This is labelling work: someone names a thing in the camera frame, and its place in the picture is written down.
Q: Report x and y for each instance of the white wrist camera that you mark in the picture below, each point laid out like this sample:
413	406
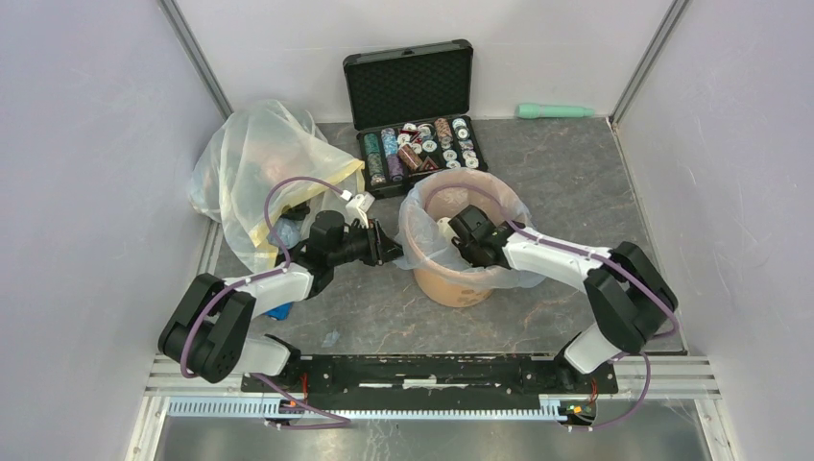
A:
446	230
357	207

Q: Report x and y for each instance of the blue toy car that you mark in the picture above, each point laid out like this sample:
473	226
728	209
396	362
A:
280	312

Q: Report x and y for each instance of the light blue plastic bag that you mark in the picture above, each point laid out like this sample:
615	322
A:
477	237

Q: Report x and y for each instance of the yellow translucent plastic bag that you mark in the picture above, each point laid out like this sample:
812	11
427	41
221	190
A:
265	159

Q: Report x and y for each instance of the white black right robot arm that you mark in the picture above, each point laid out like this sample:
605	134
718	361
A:
630	300

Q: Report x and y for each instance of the black poker chip case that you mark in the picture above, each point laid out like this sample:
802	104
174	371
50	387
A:
413	95

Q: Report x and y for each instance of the orange plastic trash bin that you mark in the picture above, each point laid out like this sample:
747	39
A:
440	271

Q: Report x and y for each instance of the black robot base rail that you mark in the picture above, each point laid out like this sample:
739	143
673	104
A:
510	381

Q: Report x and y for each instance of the purple poker chip stack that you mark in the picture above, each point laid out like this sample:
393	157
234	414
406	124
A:
395	168

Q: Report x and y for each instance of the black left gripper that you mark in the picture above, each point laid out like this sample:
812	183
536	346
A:
380	247

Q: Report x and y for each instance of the brown poker chip stack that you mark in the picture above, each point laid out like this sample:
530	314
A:
409	157

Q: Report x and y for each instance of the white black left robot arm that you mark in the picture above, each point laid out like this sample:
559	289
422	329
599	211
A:
208	333

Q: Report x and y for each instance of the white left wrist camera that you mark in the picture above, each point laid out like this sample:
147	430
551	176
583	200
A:
357	207

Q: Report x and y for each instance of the mint green cylindrical tool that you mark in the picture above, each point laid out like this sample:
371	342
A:
531	111

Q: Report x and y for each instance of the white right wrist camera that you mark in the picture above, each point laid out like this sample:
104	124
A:
446	230

